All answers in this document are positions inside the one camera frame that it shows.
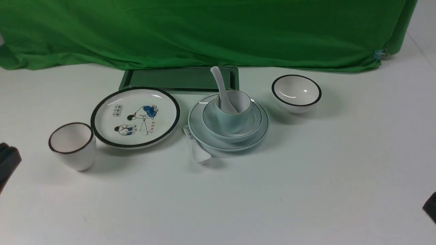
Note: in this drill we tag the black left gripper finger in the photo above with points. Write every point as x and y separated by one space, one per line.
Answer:
10 158

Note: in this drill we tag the pale blue ceramic spoon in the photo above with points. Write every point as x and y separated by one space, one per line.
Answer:
224 103

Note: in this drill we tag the pale blue plain plate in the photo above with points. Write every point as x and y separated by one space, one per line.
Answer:
201 134

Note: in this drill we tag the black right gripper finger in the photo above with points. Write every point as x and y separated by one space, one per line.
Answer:
429 207

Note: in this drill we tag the white cup with black rim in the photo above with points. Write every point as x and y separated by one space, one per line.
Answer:
75 145

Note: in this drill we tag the green backdrop cloth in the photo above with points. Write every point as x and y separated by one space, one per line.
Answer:
320 35

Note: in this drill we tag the pale blue cup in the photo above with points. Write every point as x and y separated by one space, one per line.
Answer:
241 102

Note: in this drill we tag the white plate with cartoon print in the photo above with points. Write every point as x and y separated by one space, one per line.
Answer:
135 118

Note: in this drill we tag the white bowl with black rim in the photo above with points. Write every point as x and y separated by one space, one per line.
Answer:
296 94

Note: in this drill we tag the dark green rectangular tray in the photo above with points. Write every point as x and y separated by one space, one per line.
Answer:
187 79

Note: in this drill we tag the blue binder clip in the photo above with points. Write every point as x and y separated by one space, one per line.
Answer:
381 54

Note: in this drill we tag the large pale blue bowl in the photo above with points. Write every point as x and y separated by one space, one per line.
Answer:
210 120

